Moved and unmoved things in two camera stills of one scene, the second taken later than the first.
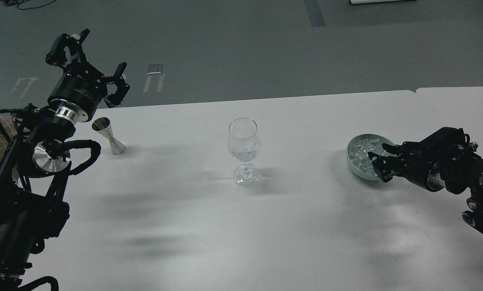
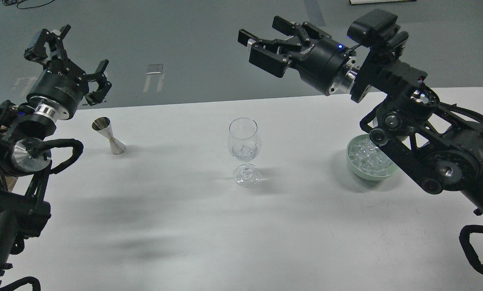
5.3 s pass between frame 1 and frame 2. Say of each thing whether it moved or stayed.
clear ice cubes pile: stayed
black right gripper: moved
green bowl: stayed
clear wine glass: stayed
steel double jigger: stayed
